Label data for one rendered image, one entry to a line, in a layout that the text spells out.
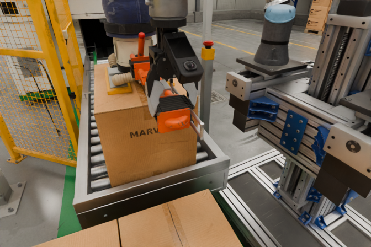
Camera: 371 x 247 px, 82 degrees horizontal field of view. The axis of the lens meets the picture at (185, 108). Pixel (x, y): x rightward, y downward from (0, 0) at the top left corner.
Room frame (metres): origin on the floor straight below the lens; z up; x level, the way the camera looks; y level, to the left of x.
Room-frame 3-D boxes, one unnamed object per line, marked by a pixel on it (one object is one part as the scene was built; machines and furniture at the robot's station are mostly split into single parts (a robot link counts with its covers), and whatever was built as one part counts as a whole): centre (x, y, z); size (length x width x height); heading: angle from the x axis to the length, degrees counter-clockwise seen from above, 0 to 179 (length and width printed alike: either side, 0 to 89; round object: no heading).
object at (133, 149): (1.00, 0.24, 0.75); 0.60 x 0.40 x 0.40; 20
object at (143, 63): (0.77, 0.15, 1.08); 0.10 x 0.08 x 0.06; 110
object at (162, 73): (0.46, 0.04, 1.22); 0.09 x 0.08 x 0.12; 20
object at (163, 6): (0.45, 0.04, 1.30); 0.08 x 0.08 x 0.05
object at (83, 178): (1.65, 0.84, 0.50); 2.31 x 0.05 x 0.19; 21
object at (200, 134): (0.51, 0.01, 1.07); 0.31 x 0.03 x 0.05; 20
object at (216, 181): (0.68, 0.11, 0.48); 0.70 x 0.03 x 0.15; 111
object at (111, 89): (0.97, 0.33, 0.97); 0.34 x 0.10 x 0.05; 20
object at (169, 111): (0.44, 0.04, 1.08); 0.08 x 0.07 x 0.05; 20
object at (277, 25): (0.98, -0.40, 1.20); 0.13 x 0.12 x 0.14; 155
